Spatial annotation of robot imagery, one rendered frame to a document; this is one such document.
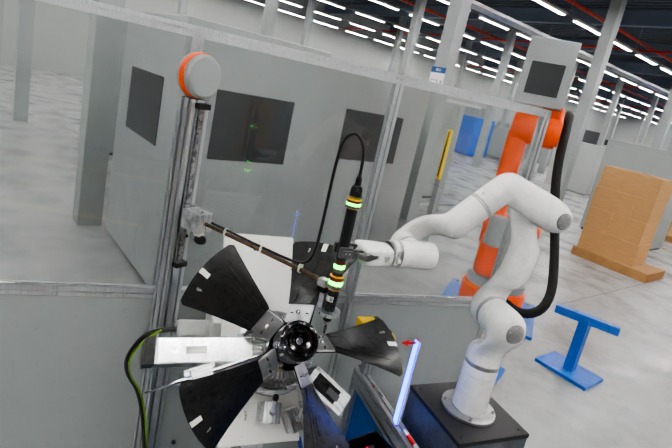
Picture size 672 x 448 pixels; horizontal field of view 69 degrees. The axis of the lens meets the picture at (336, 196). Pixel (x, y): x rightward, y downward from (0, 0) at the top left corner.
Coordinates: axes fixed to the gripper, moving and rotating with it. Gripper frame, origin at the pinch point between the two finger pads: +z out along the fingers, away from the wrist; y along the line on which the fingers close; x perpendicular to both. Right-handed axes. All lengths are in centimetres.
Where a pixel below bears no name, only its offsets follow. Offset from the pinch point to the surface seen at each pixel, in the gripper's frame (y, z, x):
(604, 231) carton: 432, -670, -99
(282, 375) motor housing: 2.0, 10.0, -43.3
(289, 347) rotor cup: -6.0, 12.7, -28.4
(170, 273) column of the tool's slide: 55, 42, -35
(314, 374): 1.1, -0.2, -42.8
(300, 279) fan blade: 14.7, 5.5, -16.7
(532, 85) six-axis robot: 256, -280, 82
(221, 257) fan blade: 11.7, 32.5, -9.2
